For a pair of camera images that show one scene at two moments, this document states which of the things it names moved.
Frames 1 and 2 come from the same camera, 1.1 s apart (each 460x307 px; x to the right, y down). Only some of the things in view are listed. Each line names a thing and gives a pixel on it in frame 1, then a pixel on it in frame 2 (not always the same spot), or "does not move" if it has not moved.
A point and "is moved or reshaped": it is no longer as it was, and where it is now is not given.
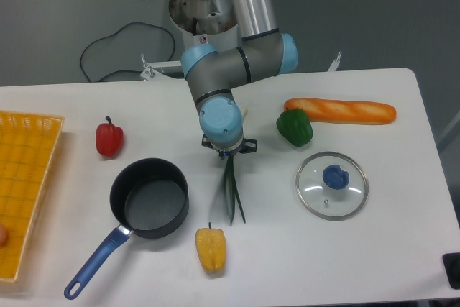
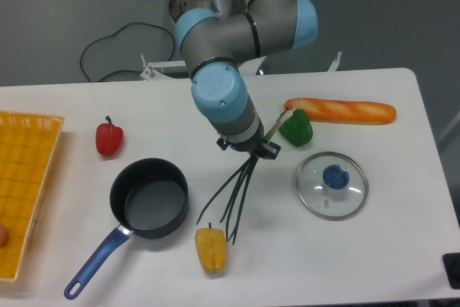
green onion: (233, 188) is moved or reshaped
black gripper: (246, 146) → (255, 145)
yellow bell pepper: (211, 246) does not move
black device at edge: (451, 265) does not move
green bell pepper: (294, 125) does not move
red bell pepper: (109, 139) does not move
